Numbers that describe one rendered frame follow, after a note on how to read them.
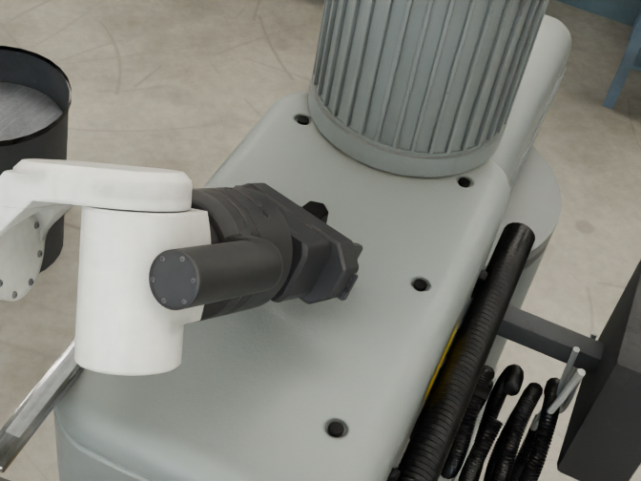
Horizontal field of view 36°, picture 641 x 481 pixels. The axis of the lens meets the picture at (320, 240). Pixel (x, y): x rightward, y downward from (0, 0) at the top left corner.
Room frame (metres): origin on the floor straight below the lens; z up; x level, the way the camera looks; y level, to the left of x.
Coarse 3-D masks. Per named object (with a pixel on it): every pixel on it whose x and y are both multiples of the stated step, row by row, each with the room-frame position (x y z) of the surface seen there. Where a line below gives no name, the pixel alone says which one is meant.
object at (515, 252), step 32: (512, 224) 0.79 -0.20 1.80; (512, 256) 0.74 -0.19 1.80; (480, 288) 0.69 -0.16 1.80; (512, 288) 0.70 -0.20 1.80; (480, 320) 0.64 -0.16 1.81; (448, 352) 0.61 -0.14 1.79; (480, 352) 0.60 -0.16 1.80; (448, 384) 0.56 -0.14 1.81; (448, 416) 0.52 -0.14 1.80; (416, 448) 0.49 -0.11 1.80; (448, 448) 0.50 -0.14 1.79; (416, 480) 0.45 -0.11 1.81
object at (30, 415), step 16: (64, 352) 0.44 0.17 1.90; (64, 368) 0.43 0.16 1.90; (80, 368) 0.43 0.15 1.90; (48, 384) 0.41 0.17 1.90; (64, 384) 0.41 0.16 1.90; (32, 400) 0.39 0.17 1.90; (48, 400) 0.40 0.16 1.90; (16, 416) 0.38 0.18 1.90; (32, 416) 0.38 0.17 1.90; (0, 432) 0.36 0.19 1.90; (16, 432) 0.37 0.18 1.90; (32, 432) 0.37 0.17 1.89; (0, 448) 0.35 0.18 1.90; (16, 448) 0.35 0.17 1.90; (0, 464) 0.34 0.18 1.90
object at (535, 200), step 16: (528, 160) 1.22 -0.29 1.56; (544, 160) 1.23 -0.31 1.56; (528, 176) 1.19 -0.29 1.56; (544, 176) 1.19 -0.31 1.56; (512, 192) 1.14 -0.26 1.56; (528, 192) 1.15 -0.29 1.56; (544, 192) 1.16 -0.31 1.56; (512, 208) 1.10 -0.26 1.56; (528, 208) 1.11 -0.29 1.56; (544, 208) 1.12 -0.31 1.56; (560, 208) 1.13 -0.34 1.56; (528, 224) 1.08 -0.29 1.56; (544, 224) 1.08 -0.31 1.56; (496, 240) 1.03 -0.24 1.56; (544, 240) 1.05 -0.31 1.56; (528, 256) 1.02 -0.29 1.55; (528, 272) 1.04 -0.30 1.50; (528, 288) 1.06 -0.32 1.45; (512, 304) 1.01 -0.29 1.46; (496, 336) 0.98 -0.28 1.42; (496, 352) 0.97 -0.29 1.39; (496, 368) 1.22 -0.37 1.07; (480, 416) 1.12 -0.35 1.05; (464, 464) 1.01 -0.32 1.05; (448, 480) 0.93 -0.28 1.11
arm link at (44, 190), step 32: (32, 160) 0.44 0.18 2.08; (64, 160) 0.46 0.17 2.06; (0, 192) 0.41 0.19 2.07; (32, 192) 0.41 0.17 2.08; (64, 192) 0.41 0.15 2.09; (96, 192) 0.41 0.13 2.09; (128, 192) 0.41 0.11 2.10; (160, 192) 0.42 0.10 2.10; (0, 224) 0.40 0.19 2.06; (32, 224) 0.44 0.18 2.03; (0, 256) 0.40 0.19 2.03; (32, 256) 0.43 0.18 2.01; (0, 288) 0.39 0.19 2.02
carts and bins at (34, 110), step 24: (0, 48) 2.50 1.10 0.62; (0, 72) 2.48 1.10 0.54; (24, 72) 2.49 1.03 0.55; (48, 72) 2.47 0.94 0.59; (0, 96) 2.40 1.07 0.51; (24, 96) 2.43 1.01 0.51; (48, 96) 2.45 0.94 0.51; (0, 120) 2.29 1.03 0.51; (24, 120) 2.31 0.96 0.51; (48, 120) 2.34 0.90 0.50; (0, 144) 2.06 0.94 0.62; (24, 144) 2.11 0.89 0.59; (48, 144) 2.18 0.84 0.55; (0, 168) 2.07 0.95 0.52; (48, 240) 2.19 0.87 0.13; (48, 264) 2.19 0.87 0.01
